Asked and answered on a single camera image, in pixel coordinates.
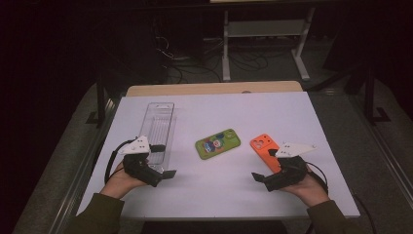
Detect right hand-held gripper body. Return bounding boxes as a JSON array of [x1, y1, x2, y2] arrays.
[[264, 141, 318, 193]]

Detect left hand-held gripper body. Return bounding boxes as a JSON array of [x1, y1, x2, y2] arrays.
[[118, 136, 164, 188]]

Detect orange phone case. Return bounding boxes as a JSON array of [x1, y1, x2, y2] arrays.
[[249, 133, 283, 174]]

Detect clear plastic rack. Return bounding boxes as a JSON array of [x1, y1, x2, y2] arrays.
[[137, 101, 178, 174]]

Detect green patterned phone case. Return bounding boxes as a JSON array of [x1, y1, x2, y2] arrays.
[[194, 128, 242, 161]]

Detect person's right hand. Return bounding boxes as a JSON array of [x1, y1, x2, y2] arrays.
[[281, 167, 330, 208]]

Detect person's left hand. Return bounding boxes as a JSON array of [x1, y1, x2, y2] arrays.
[[99, 160, 147, 200]]

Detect white sheet table cover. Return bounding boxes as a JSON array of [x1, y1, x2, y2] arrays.
[[76, 91, 360, 219]]

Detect black metal stand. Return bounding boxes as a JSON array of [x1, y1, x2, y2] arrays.
[[86, 74, 118, 130], [363, 64, 393, 126]]

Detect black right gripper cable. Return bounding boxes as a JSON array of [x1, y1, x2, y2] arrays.
[[305, 161, 378, 234]]

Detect metal floor rail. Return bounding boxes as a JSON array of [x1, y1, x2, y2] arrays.
[[48, 97, 121, 234], [350, 94, 413, 199]]

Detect tangle of floor cables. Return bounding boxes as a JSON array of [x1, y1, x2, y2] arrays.
[[152, 32, 293, 84]]

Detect white metal table frame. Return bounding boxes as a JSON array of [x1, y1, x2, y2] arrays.
[[222, 7, 316, 82]]

